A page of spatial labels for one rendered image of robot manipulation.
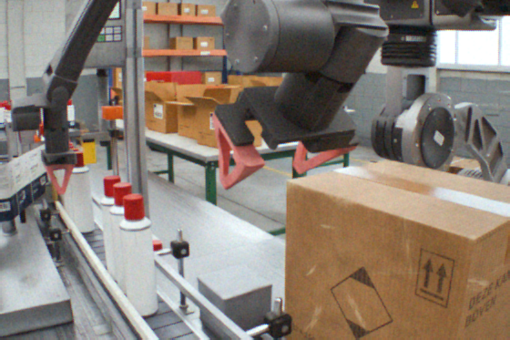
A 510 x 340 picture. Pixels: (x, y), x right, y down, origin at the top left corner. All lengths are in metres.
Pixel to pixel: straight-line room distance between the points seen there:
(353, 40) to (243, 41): 0.08
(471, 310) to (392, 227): 0.13
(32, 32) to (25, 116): 7.65
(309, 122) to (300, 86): 0.03
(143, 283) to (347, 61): 0.51
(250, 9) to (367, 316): 0.42
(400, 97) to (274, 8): 0.75
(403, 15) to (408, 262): 0.62
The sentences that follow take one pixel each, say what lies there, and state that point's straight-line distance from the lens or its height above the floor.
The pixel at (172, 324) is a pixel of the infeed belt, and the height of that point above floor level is 0.88.
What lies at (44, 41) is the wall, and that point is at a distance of 8.64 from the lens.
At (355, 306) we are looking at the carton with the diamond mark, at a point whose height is 0.98.
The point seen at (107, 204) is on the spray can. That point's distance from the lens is 0.84.
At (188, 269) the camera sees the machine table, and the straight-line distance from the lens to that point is 1.04.
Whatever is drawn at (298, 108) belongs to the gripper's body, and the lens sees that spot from 0.38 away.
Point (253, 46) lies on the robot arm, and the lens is 0.30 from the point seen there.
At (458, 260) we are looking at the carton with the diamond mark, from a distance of 0.49.
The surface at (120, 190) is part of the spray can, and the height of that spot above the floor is 1.08.
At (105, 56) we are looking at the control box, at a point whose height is 1.32.
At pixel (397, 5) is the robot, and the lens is 1.02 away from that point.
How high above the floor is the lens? 1.28
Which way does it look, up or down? 11 degrees down
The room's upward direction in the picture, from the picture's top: straight up
